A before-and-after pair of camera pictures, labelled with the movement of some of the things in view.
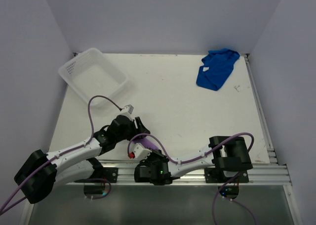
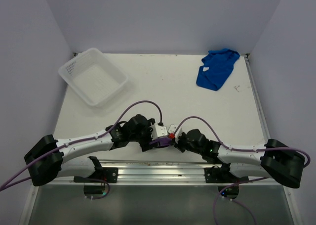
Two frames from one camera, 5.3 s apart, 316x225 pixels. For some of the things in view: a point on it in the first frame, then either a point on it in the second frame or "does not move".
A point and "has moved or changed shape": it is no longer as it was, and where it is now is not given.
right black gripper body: [152, 158] → [182, 144]
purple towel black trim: [145, 141] has moved or changed shape
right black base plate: [215, 175] does not move
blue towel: [217, 65] does not move
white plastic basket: [91, 72] does not move
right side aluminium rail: [260, 111] does not move
